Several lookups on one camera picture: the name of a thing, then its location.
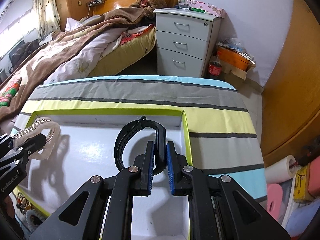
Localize large beige hair claw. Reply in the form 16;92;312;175
12;118;60;160

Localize blue spiral hair tie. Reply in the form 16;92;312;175
24;209;47;231

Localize black fitness band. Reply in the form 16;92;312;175
114;116;167;175

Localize white drawer nightstand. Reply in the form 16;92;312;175
154;8;222;77

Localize white paper roll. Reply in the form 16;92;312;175
265;155;297;184

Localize pink floral box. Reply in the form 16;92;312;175
189;0;226;18

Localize white quilt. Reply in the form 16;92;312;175
43;24;154;85

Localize patterned curtain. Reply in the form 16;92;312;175
32;0;60;41

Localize orange basin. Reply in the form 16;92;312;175
216;46;253;71

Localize striped table cloth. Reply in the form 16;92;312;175
11;75;267;202

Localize pink plastic bucket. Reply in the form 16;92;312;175
308;157;320;198

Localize brown blanket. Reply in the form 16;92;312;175
1;8;144;121

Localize wooden wardrobe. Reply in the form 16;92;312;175
260;0;319;166

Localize dark red bead bracelet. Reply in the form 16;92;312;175
16;195;33;215

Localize cola bottle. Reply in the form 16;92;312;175
208;51;222;80

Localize lime green tray box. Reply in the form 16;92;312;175
16;108;192;239

